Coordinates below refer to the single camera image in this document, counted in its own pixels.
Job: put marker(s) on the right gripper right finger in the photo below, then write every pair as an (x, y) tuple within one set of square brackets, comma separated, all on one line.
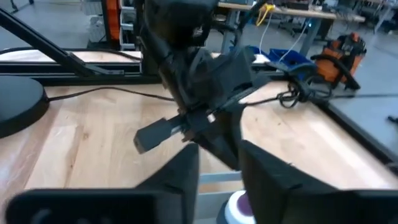
[(280, 193)]

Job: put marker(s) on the blue plastic storage bin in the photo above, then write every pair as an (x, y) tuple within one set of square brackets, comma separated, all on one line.
[(292, 59)]

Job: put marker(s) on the long wooden workbench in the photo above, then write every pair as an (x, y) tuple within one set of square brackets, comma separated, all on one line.
[(295, 12)]

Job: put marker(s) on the orange black shop vacuum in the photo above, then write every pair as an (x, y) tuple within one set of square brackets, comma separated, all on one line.
[(339, 59)]

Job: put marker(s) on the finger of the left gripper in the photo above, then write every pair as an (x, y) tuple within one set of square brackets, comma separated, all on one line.
[(211, 140), (231, 133)]

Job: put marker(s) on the white globe table lamp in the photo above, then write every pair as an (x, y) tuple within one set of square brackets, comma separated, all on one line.
[(18, 102)]

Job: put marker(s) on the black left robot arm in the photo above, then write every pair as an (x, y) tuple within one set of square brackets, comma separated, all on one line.
[(177, 18)]

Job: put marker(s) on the purple-tipped food colouring bottle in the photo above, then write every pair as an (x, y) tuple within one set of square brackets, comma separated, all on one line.
[(236, 208)]

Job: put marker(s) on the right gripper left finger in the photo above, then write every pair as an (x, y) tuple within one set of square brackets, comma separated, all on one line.
[(174, 193)]

